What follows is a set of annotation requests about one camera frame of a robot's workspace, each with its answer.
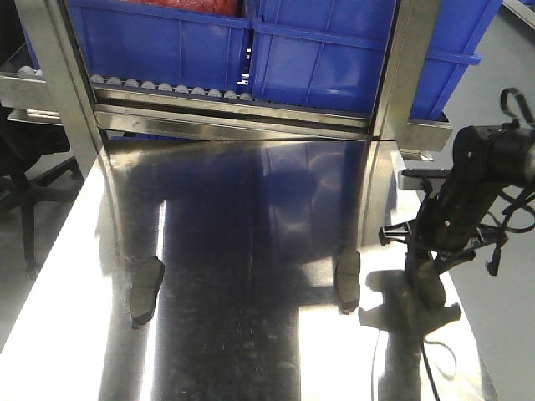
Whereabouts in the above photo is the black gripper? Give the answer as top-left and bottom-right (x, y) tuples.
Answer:
(379, 124), (534, 288)

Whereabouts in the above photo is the grey brake pad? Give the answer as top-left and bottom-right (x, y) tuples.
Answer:
(416, 260), (446, 309)
(126, 256), (165, 329)
(334, 248), (360, 315)

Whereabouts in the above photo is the blue plastic bin right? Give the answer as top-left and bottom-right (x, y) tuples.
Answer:
(250, 1), (502, 120)

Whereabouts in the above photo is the blue plastic bin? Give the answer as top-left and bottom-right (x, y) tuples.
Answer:
(250, 1), (502, 120)
(24, 0), (254, 99)

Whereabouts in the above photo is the blue plastic bin left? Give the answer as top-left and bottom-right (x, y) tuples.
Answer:
(24, 0), (254, 99)

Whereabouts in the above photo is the black office chair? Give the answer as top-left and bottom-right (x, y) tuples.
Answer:
(1, 107), (83, 280)

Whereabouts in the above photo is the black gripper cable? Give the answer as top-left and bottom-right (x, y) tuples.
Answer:
(484, 87), (535, 277)

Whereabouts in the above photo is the stainless steel rack frame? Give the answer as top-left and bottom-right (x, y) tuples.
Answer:
(1, 1), (452, 174)

